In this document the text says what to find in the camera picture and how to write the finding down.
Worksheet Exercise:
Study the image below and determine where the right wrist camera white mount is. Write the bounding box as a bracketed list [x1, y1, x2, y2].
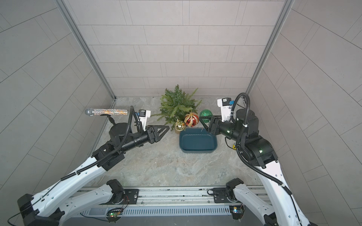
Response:
[217, 98, 234, 122]

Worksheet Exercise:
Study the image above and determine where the teal plastic tray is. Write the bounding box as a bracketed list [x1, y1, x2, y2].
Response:
[179, 128, 218, 153]

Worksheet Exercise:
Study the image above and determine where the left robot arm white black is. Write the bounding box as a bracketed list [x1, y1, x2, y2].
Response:
[18, 122, 170, 226]

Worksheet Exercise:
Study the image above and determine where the right corner aluminium profile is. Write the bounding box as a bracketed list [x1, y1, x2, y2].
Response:
[246, 0, 295, 96]

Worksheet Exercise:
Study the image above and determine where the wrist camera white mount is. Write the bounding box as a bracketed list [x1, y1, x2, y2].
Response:
[138, 109, 151, 131]
[217, 98, 234, 122]

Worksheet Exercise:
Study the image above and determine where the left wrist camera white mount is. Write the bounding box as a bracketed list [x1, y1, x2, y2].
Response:
[138, 109, 151, 131]

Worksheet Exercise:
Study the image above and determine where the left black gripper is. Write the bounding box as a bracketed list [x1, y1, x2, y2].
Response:
[120, 125, 169, 153]

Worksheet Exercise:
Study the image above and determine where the left corner aluminium profile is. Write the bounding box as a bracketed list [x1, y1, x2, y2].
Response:
[54, 0, 117, 102]

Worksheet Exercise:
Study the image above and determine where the small green christmas tree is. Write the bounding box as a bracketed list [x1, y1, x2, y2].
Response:
[151, 85, 202, 131]

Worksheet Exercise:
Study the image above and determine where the red gold striped ornament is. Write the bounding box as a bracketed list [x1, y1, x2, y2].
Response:
[184, 113, 199, 127]

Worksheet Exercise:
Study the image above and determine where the green glitter ball ornament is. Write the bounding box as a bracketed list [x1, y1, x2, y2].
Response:
[199, 109, 213, 118]

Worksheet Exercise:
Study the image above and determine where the left black corrugated cable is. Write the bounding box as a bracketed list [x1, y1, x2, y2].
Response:
[7, 105, 142, 226]

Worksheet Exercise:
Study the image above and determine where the left circuit board with wires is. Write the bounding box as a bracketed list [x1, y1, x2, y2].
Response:
[78, 192, 131, 224]

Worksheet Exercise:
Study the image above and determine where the corner aluminium profile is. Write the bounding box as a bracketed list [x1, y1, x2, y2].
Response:
[246, 0, 295, 96]
[54, 0, 117, 102]

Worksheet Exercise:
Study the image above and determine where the gold ball ornament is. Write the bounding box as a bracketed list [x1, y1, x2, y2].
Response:
[174, 120, 186, 133]

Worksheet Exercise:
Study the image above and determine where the right circuit board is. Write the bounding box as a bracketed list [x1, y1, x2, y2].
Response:
[229, 204, 245, 221]

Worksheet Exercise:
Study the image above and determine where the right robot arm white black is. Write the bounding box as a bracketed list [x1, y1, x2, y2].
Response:
[200, 108, 314, 226]

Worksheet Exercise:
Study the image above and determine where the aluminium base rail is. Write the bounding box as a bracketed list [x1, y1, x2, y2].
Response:
[68, 186, 272, 206]

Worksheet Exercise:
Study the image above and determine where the glitter microphone on stand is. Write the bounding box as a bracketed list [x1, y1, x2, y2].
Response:
[85, 108, 128, 125]

